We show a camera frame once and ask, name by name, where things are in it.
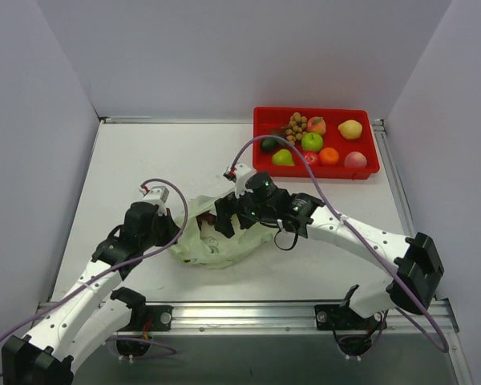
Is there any orange fruit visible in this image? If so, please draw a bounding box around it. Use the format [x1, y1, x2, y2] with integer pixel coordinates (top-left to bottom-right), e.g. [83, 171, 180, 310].
[318, 147, 340, 167]

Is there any orange peach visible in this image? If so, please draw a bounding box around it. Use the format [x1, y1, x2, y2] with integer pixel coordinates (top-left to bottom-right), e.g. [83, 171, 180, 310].
[306, 116, 327, 136]

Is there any red plastic tray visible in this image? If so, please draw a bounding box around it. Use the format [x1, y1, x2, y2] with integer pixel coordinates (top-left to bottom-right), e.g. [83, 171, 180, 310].
[253, 107, 380, 180]

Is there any dark green avocado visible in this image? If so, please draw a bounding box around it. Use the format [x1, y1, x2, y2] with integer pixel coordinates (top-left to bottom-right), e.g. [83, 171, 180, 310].
[260, 138, 280, 154]

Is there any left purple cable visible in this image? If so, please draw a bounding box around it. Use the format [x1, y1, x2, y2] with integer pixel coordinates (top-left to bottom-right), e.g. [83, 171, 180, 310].
[0, 178, 191, 378]

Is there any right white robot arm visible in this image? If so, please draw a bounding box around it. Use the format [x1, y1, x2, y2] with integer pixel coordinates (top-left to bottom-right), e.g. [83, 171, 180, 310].
[214, 167, 444, 328]

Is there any purple cable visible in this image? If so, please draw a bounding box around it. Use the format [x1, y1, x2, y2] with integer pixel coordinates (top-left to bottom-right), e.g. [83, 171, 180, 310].
[0, 178, 191, 378]
[228, 135, 450, 354]

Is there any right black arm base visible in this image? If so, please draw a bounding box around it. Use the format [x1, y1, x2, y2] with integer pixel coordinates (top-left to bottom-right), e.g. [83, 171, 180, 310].
[314, 285, 387, 362]

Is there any green pear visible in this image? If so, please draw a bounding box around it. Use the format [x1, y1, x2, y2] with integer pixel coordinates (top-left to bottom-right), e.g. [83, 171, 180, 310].
[271, 148, 295, 167]

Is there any dark red grape bunch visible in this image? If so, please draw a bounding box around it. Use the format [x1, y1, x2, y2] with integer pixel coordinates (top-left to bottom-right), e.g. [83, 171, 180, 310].
[196, 212, 216, 227]

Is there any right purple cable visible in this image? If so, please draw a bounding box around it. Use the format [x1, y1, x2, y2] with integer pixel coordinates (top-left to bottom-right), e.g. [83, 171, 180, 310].
[228, 135, 450, 354]

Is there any pink peach from bag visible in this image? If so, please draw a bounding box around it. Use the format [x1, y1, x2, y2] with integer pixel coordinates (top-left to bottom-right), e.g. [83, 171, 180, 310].
[344, 152, 368, 168]

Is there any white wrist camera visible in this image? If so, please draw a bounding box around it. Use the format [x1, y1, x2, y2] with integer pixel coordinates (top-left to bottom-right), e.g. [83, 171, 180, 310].
[139, 184, 169, 216]
[224, 163, 256, 198]

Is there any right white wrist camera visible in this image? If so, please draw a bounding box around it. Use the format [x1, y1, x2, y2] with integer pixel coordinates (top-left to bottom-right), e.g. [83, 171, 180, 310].
[224, 163, 256, 198]

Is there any red apple from bag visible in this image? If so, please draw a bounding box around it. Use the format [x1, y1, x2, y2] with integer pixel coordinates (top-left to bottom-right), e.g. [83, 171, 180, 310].
[302, 151, 321, 167]

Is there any yellow lemon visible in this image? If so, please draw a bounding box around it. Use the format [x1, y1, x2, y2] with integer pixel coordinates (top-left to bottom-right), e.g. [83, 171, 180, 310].
[338, 120, 363, 140]

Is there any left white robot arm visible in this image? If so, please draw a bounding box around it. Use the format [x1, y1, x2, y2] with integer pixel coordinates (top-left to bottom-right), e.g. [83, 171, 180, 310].
[2, 198, 180, 384]

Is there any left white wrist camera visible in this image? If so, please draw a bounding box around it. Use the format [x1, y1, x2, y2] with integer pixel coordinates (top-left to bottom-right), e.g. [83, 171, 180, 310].
[139, 184, 169, 216]

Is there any brown longan bunch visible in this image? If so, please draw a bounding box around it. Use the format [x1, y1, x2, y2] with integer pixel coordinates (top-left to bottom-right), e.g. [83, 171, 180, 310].
[270, 112, 308, 145]

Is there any green apple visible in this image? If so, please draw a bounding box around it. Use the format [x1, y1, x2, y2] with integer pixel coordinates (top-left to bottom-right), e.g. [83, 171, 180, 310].
[301, 132, 324, 152]

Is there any pale green plastic bag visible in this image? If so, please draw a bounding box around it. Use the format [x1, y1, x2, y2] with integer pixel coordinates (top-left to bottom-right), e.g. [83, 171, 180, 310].
[168, 196, 277, 270]

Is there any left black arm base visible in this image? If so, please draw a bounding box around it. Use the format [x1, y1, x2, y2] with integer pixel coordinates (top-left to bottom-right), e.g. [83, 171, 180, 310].
[110, 287, 173, 359]

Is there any aluminium front rail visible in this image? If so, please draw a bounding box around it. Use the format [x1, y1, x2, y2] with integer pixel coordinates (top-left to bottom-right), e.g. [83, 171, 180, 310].
[27, 298, 460, 338]

